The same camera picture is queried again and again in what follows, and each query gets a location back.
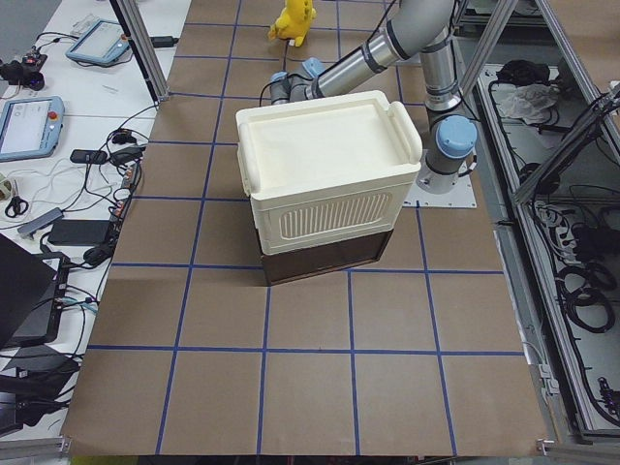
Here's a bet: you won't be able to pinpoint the dark brown wooden drawer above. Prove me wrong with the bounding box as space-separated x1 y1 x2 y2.
259 230 393 286

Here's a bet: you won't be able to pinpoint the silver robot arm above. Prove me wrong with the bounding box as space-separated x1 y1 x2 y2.
268 1 478 195

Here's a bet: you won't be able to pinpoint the cream plastic storage box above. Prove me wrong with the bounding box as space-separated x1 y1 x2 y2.
235 91 422 255

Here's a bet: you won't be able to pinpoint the yellow plush dinosaur toy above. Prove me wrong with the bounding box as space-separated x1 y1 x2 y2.
267 0 317 47

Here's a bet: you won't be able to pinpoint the black power brick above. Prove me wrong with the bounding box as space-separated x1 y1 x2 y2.
47 219 110 246

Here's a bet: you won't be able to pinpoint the crumpled white cloth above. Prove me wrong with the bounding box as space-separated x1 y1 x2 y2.
498 83 559 125

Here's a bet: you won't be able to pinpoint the blue teach pendant upper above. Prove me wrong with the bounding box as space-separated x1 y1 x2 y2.
65 19 130 68

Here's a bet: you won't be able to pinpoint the blue teach pendant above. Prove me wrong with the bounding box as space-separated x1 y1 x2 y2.
1 96 65 163
65 19 130 68

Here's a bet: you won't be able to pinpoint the black laptop computer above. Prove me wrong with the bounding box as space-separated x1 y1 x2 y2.
1 236 69 349

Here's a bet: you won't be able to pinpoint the blue teach pendant lower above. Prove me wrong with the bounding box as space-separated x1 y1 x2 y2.
1 96 65 163

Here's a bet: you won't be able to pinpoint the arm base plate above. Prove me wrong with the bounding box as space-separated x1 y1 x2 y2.
403 163 478 209

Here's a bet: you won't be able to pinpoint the aluminium side frame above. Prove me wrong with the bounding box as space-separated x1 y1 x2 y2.
456 1 619 448

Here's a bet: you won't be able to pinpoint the aluminium frame post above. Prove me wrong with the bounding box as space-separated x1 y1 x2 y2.
109 0 170 104

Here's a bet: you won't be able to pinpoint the black handled scissors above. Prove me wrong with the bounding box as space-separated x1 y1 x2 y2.
4 195 29 219

